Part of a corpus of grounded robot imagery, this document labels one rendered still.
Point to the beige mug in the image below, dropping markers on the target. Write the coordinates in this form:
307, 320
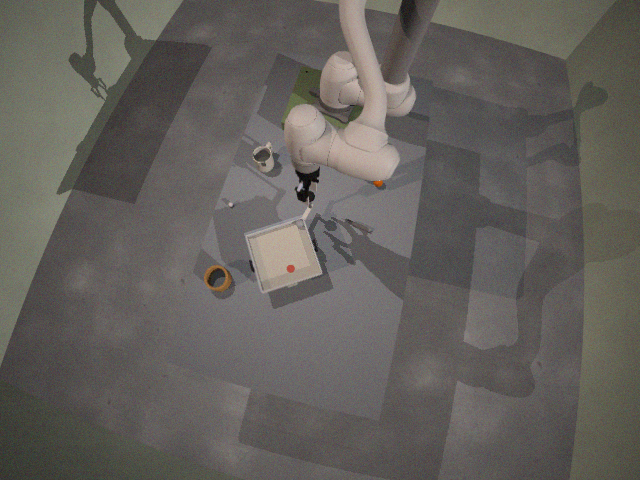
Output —
263, 158

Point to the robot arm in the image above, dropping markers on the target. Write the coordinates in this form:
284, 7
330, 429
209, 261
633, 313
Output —
361, 150

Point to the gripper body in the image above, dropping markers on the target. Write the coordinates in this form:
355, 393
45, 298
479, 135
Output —
303, 177

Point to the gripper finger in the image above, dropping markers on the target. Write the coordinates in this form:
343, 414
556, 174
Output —
314, 182
302, 194

